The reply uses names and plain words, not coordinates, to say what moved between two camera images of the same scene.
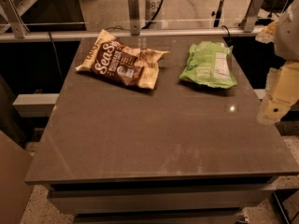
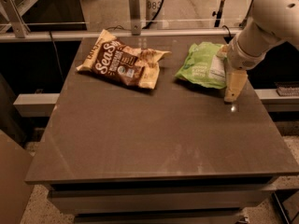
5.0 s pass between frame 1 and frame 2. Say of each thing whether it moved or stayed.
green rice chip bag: stayed
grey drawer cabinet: stayed
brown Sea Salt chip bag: stayed
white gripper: moved
